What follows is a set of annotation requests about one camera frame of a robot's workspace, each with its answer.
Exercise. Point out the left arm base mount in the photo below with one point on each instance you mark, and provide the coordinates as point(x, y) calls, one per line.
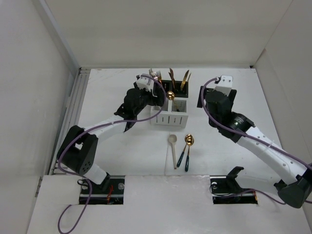
point(113, 193)

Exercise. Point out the gold spoon green handle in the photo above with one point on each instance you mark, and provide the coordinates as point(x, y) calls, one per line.
point(171, 96)
point(182, 154)
point(189, 141)

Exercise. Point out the gold fork green handle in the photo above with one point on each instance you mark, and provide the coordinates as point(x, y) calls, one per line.
point(158, 74)

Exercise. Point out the black utensil container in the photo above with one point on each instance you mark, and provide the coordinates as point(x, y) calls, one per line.
point(168, 85)

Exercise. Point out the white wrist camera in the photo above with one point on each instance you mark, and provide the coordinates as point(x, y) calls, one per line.
point(145, 82)
point(224, 84)

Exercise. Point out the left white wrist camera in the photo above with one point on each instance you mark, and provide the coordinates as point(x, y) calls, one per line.
point(145, 82)

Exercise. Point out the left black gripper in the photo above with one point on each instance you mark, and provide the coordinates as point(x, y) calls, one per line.
point(158, 101)

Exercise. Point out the rose gold fork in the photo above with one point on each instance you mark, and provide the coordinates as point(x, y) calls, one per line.
point(154, 76)

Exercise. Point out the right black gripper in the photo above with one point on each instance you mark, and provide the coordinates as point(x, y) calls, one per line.
point(231, 96)

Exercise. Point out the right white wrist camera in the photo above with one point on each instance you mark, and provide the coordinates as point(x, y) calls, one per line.
point(224, 84)

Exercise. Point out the silver fork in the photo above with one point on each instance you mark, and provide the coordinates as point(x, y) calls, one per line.
point(150, 72)

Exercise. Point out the aluminium rail frame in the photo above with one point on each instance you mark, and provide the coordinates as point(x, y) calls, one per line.
point(73, 105)

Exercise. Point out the gold knife green handle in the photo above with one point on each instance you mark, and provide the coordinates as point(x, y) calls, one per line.
point(187, 81)
point(169, 73)
point(184, 80)

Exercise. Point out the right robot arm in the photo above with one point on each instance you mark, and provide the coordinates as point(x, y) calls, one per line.
point(294, 183)

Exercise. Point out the white utensil container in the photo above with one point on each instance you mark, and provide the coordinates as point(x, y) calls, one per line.
point(174, 113)

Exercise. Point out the rose gold knife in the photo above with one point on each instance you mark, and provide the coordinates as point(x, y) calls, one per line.
point(173, 79)

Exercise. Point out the beige plastic spoon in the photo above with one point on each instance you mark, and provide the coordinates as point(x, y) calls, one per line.
point(172, 139)

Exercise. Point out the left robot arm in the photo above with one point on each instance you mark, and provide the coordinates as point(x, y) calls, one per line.
point(77, 153)

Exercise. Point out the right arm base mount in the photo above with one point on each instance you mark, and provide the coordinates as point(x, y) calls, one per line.
point(226, 190)

